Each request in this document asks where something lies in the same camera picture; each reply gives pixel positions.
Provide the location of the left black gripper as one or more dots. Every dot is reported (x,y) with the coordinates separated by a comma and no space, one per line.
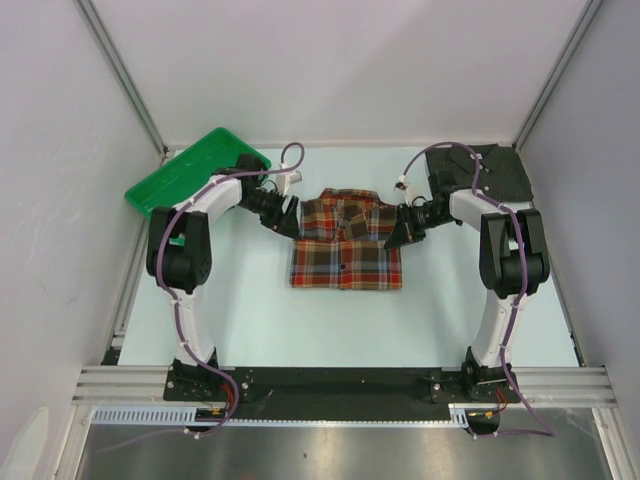
(287,224)

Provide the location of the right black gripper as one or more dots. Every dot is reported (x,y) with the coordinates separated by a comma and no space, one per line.
(399,234)

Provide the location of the red plaid long sleeve shirt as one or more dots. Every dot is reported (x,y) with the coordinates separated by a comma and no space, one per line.
(342,243)

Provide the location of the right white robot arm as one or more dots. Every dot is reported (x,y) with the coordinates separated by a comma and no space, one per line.
(513,263)

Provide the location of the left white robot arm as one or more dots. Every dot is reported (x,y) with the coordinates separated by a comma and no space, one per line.
(180,253)

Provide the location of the green plastic tray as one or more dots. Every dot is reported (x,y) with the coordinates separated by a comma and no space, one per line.
(181,177)

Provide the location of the folded dark striped shirt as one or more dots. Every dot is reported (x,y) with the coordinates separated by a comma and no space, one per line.
(502,175)

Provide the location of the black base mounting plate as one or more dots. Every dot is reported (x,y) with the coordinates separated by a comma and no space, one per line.
(344,395)

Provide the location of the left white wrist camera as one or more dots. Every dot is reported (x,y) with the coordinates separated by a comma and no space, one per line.
(283,181)

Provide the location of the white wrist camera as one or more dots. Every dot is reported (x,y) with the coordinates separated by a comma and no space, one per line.
(283,181)
(404,187)

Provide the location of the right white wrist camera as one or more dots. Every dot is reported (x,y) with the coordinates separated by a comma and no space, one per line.
(404,187)

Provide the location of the white slotted cable duct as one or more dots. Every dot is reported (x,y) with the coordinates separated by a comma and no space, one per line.
(195,417)

